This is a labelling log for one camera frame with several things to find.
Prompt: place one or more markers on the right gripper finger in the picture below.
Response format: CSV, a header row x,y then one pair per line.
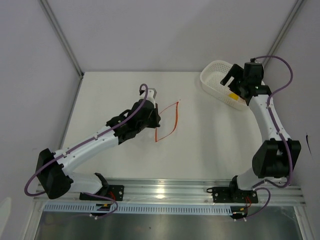
x,y
233,86
235,72

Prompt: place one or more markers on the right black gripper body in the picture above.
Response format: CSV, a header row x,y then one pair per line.
x,y
242,82

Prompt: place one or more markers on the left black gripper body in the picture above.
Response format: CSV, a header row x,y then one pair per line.
x,y
152,122

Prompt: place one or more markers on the clear orange zip top bag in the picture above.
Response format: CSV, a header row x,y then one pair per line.
x,y
168,125

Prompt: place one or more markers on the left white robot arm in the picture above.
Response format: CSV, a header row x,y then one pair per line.
x,y
56,169

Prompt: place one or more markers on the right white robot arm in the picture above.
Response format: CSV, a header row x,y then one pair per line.
x,y
277,156

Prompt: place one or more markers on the white perforated plastic basket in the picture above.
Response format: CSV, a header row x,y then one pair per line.
x,y
211,77

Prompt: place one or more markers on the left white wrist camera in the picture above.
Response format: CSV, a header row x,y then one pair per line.
x,y
151,95

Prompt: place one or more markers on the aluminium mounting rail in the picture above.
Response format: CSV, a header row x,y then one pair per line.
x,y
193,192

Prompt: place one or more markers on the right aluminium frame post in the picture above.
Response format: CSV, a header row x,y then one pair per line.
x,y
286,26

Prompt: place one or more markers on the aluminium frame post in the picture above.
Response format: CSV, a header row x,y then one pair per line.
x,y
286,26
55,25

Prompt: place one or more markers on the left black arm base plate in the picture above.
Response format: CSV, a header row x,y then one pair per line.
x,y
115,192

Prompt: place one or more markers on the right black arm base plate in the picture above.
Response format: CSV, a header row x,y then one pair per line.
x,y
228,195

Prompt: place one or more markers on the right side aluminium rail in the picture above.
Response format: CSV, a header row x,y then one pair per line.
x,y
270,127

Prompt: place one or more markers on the white slotted cable duct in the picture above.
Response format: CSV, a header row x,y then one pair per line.
x,y
130,208

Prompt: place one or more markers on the left aluminium frame post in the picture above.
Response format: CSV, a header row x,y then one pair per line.
x,y
55,25

